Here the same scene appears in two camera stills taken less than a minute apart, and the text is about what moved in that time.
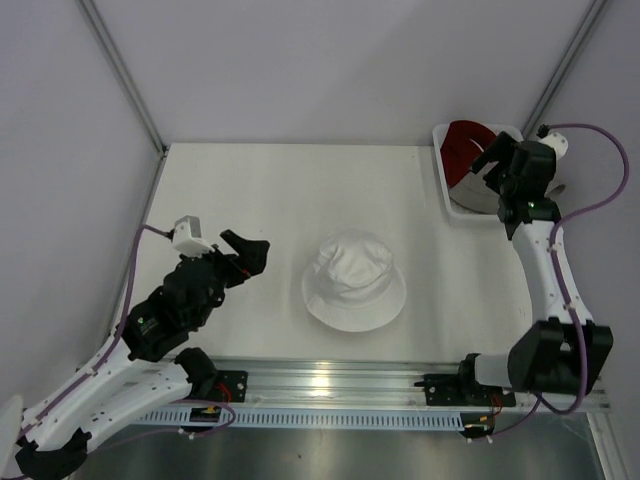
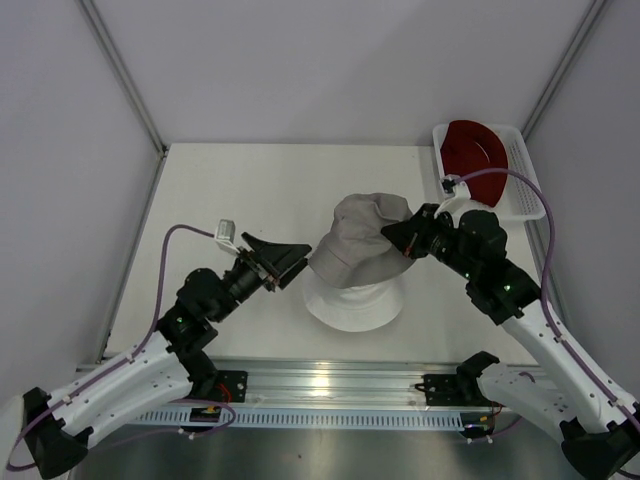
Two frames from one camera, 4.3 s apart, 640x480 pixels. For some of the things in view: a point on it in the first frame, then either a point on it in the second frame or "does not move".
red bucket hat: [457, 149] does not move
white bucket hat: [353, 283] does not move
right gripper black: [501, 149] → [409, 236]
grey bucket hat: [474, 194] → [355, 252]
